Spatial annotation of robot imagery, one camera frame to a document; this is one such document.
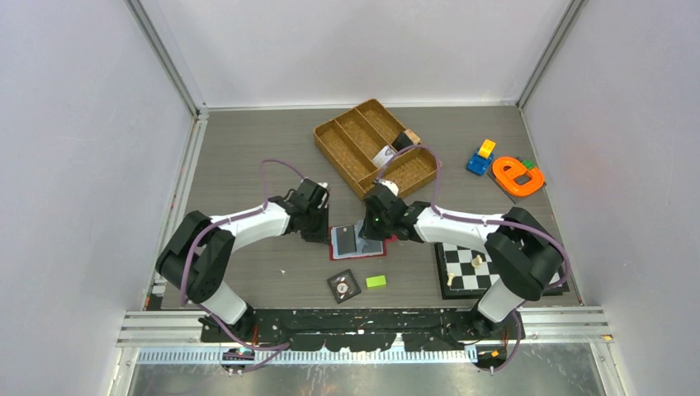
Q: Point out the poker chip in black case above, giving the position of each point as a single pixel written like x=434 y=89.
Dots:
x=343 y=286

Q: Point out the blue toy brick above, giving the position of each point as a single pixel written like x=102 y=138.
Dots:
x=478 y=165

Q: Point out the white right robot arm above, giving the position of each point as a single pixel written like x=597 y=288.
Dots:
x=528 y=259

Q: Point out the green toy brick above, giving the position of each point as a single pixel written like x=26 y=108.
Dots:
x=529 y=165

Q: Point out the yellow toy brick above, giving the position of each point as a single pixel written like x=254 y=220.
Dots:
x=486 y=149

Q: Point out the green rectangular block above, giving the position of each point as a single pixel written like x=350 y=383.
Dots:
x=376 y=282

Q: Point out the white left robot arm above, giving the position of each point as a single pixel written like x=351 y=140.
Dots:
x=197 y=255

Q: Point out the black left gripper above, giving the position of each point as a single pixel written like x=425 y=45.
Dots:
x=322 y=235

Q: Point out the wooden chess piece upper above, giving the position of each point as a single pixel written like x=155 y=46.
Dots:
x=477 y=261

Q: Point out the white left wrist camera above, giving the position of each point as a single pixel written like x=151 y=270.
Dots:
x=323 y=194

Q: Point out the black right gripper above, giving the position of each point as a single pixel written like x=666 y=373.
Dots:
x=369 y=233

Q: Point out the black white chessboard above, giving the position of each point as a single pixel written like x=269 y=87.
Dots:
x=469 y=282

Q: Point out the red leather card holder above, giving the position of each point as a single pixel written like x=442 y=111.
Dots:
x=365 y=247

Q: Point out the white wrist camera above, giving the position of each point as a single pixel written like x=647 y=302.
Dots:
x=323 y=194
x=391 y=186

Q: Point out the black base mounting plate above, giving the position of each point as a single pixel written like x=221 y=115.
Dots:
x=363 y=330

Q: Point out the woven wicker divided tray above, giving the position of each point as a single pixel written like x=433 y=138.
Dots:
x=351 y=140

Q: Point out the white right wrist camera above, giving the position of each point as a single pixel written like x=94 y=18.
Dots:
x=391 y=186

